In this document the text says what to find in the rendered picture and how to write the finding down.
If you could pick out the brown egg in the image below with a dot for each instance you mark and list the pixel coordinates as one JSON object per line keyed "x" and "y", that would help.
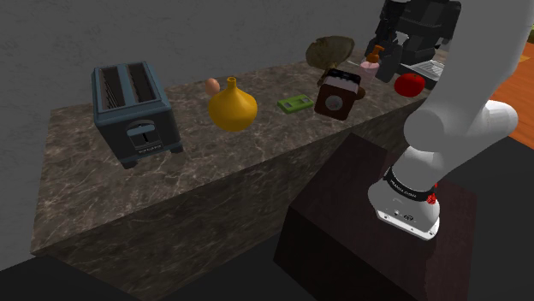
{"x": 212, "y": 86}

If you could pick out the brown box with round dial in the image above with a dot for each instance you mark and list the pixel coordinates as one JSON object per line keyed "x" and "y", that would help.
{"x": 333, "y": 102}

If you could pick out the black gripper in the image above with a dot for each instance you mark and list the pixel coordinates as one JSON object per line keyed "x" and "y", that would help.
{"x": 387, "y": 25}

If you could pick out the blue two-slot toaster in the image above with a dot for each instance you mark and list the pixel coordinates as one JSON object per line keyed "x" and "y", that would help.
{"x": 125, "y": 121}

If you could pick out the red apple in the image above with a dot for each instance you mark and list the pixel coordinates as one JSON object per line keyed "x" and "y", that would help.
{"x": 409, "y": 85}

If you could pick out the dark brown robot stand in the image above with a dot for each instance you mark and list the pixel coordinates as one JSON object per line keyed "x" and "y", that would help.
{"x": 333, "y": 216}

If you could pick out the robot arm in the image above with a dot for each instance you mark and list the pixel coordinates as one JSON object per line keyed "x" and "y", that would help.
{"x": 463, "y": 104}

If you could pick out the pink bottle with orange pump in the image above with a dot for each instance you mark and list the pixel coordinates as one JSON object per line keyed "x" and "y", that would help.
{"x": 369, "y": 71}

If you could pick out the black coffee machine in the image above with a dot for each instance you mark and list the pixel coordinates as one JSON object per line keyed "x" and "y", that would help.
{"x": 427, "y": 25}

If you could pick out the yellow round vase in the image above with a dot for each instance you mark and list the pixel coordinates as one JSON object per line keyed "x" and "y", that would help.
{"x": 232, "y": 109}

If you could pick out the green flat box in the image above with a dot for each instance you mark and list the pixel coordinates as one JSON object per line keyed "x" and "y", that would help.
{"x": 295, "y": 104}

